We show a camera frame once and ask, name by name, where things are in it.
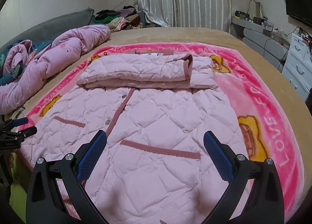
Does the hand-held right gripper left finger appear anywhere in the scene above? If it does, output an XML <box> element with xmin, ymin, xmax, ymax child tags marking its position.
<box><xmin>26</xmin><ymin>130</ymin><xmax>109</xmax><ymax>224</ymax></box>

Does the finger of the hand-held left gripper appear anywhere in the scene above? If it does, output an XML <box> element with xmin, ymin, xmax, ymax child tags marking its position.
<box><xmin>0</xmin><ymin>117</ymin><xmax>29</xmax><ymax>129</ymax></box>
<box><xmin>15</xmin><ymin>127</ymin><xmax>38</xmax><ymax>139</ymax></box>

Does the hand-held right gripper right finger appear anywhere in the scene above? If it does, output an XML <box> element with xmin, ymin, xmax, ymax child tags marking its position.
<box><xmin>201</xmin><ymin>130</ymin><xmax>285</xmax><ymax>224</ymax></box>

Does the pink quilted jacket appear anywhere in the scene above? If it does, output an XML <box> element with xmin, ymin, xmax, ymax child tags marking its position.
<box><xmin>18</xmin><ymin>53</ymin><xmax>254</xmax><ymax>224</ymax></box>

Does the pile of clothes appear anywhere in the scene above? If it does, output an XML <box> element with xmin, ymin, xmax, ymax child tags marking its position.
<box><xmin>95</xmin><ymin>5</ymin><xmax>147</xmax><ymax>31</ymax></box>

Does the pink printed blanket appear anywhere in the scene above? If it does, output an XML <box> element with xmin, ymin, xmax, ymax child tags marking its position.
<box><xmin>23</xmin><ymin>42</ymin><xmax>305</xmax><ymax>224</ymax></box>

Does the pink floral duvet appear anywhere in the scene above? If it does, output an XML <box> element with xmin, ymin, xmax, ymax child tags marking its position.
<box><xmin>0</xmin><ymin>25</ymin><xmax>112</xmax><ymax>115</ymax></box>

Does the white drawer cabinet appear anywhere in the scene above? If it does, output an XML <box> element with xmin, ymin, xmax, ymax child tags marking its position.
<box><xmin>281</xmin><ymin>32</ymin><xmax>312</xmax><ymax>101</ymax></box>

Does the grey desk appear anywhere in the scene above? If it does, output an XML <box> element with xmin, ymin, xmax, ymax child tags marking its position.
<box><xmin>230</xmin><ymin>16</ymin><xmax>290</xmax><ymax>69</ymax></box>

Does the beige bed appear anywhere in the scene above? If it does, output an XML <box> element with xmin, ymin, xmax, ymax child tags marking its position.
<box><xmin>15</xmin><ymin>26</ymin><xmax>312</xmax><ymax>166</ymax></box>

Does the desk clutter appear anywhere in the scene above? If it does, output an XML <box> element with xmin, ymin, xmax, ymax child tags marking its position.
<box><xmin>234</xmin><ymin>11</ymin><xmax>290</xmax><ymax>42</ymax></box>

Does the looped grey cable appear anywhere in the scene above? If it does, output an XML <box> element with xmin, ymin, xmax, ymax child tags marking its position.
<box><xmin>247</xmin><ymin>0</ymin><xmax>264</xmax><ymax>19</ymax></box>

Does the black wall television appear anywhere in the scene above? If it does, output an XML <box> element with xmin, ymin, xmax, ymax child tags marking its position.
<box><xmin>283</xmin><ymin>0</ymin><xmax>312</xmax><ymax>27</ymax></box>

